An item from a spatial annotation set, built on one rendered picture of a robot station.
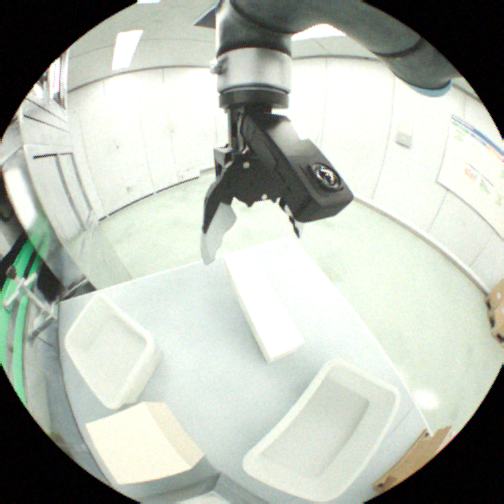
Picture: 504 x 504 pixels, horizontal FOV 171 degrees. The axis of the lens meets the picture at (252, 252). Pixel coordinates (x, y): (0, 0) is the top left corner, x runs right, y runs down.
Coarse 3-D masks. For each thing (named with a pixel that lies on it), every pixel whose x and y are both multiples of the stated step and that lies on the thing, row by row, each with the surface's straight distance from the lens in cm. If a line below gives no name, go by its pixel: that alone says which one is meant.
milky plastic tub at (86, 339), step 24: (96, 312) 47; (120, 312) 37; (72, 336) 48; (96, 336) 50; (120, 336) 45; (144, 336) 33; (96, 360) 48; (120, 360) 43; (144, 360) 31; (96, 384) 39; (120, 384) 42; (144, 384) 38
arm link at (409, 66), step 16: (416, 48) 19; (432, 48) 21; (400, 64) 20; (416, 64) 20; (432, 64) 21; (448, 64) 22; (416, 80) 23; (432, 80) 23; (448, 80) 26; (432, 96) 27
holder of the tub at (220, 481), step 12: (204, 480) 39; (216, 480) 34; (228, 480) 36; (168, 492) 44; (180, 492) 40; (192, 492) 36; (204, 492) 32; (216, 492) 31; (228, 492) 33; (240, 492) 36
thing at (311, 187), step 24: (264, 120) 16; (288, 120) 18; (264, 144) 13; (288, 144) 13; (312, 144) 15; (288, 168) 11; (312, 168) 11; (288, 192) 11; (312, 192) 10; (336, 192) 11; (312, 216) 11
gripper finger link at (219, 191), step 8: (224, 176) 16; (216, 184) 16; (224, 184) 16; (208, 192) 17; (216, 192) 17; (224, 192) 17; (208, 200) 17; (216, 200) 17; (224, 200) 17; (232, 200) 17; (208, 208) 17; (216, 208) 17; (208, 216) 18; (208, 224) 18
